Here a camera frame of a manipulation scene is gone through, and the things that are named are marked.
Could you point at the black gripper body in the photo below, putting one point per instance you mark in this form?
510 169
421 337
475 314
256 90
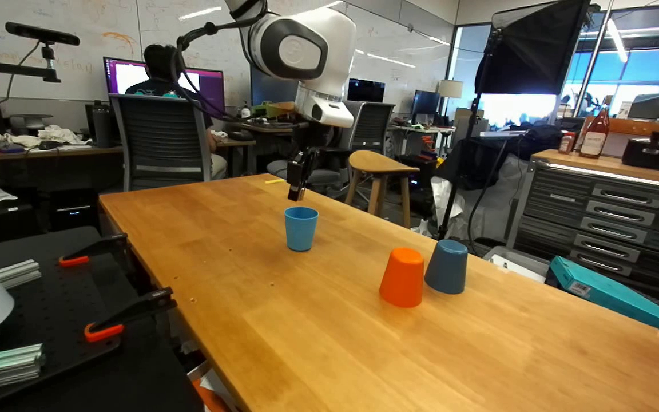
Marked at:
311 140

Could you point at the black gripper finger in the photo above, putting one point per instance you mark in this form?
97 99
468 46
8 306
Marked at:
300 189
291 185

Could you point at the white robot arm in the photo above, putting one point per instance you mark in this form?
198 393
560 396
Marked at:
314 49

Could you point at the light blue cup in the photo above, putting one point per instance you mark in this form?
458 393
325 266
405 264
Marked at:
300 228

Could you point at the orange cup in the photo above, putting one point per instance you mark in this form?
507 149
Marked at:
403 278

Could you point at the dark blue-grey cup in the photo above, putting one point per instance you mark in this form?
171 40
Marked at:
447 269

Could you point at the black softbox light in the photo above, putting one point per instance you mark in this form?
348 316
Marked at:
531 46

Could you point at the wooden stool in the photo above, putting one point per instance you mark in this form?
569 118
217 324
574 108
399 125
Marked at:
378 167

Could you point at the black office chair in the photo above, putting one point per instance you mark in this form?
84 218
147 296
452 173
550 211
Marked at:
164 140

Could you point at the seated person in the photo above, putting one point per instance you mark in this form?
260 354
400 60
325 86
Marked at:
164 69

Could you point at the grey drawer cabinet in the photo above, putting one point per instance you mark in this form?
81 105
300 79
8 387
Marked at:
596 211

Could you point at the teal case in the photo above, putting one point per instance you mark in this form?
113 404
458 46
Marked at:
604 292

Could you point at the orange-handled clamp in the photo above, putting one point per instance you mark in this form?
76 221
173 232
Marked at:
142 310
114 246

